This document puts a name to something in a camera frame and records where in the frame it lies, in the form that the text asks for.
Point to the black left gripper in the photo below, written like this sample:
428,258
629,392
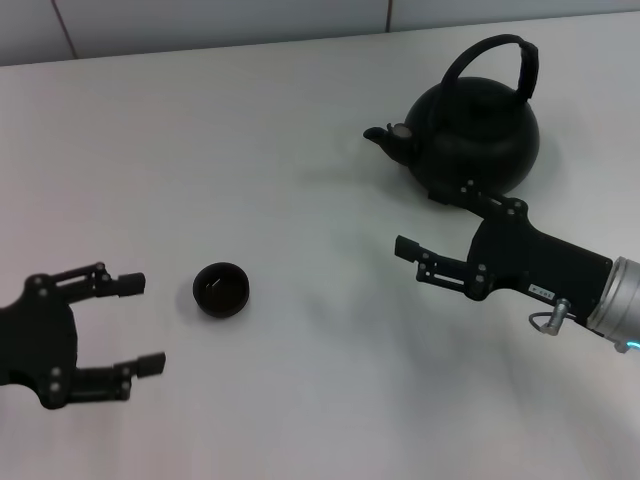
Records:
35,340

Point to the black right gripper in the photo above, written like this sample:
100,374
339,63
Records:
530,260

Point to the small dark teacup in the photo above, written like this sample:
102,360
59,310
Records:
220,292

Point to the black round teapot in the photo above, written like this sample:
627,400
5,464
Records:
475,135

